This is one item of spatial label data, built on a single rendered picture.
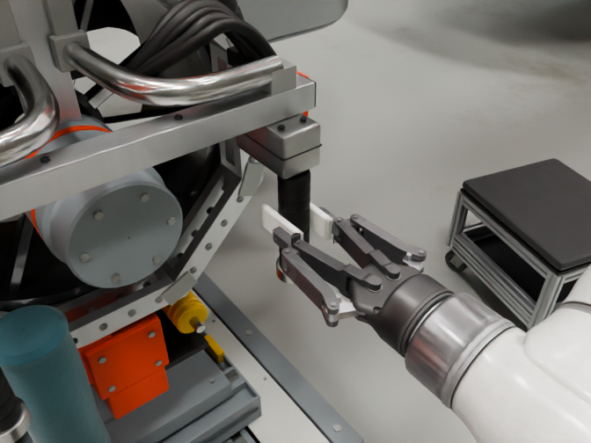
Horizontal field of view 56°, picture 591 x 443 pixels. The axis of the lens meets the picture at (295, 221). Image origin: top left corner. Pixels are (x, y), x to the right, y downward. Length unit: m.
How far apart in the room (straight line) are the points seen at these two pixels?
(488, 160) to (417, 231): 0.61
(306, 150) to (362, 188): 1.61
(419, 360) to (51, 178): 0.33
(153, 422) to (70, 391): 0.49
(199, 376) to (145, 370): 0.31
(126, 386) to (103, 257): 0.40
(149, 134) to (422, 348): 0.29
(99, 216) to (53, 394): 0.24
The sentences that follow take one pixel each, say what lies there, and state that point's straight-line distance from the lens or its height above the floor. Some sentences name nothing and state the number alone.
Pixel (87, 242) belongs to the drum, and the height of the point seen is 0.87.
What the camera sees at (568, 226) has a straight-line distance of 1.58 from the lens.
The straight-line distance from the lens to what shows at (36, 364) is 0.68.
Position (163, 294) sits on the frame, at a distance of 0.88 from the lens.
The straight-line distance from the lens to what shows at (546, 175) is 1.77.
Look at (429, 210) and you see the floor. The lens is 2.10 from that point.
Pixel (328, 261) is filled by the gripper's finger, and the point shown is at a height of 0.84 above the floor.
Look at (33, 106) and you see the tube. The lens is 0.51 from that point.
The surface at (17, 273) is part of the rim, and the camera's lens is 0.89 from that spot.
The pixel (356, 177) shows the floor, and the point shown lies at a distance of 2.24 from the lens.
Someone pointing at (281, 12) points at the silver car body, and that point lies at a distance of 1.38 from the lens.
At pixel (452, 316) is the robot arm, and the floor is 0.87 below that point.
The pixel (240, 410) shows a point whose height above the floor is 0.16.
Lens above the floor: 1.21
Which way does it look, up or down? 38 degrees down
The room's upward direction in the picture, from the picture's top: straight up
